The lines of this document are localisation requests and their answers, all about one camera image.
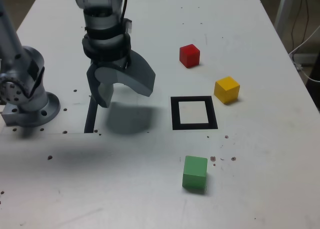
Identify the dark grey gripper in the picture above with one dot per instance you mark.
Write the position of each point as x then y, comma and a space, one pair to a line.
112, 64

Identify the red cube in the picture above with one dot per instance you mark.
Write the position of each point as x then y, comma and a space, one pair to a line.
189, 56

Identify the yellow cube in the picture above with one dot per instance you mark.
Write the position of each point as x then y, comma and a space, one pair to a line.
226, 90

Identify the green cube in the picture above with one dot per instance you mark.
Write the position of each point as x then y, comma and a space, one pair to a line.
195, 174

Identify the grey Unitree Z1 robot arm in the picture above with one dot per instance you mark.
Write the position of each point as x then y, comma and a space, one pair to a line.
32, 99

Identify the black tape square outline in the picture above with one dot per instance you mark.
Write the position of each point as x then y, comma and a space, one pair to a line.
175, 114

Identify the black tape strip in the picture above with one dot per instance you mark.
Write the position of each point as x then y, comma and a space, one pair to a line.
90, 121

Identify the white metal stand leg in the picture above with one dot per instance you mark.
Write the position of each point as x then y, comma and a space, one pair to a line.
283, 11

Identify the dark flat floor object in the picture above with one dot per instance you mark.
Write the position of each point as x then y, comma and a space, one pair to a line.
307, 58

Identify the small gripper camera box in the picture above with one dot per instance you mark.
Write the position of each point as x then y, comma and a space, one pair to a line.
128, 26

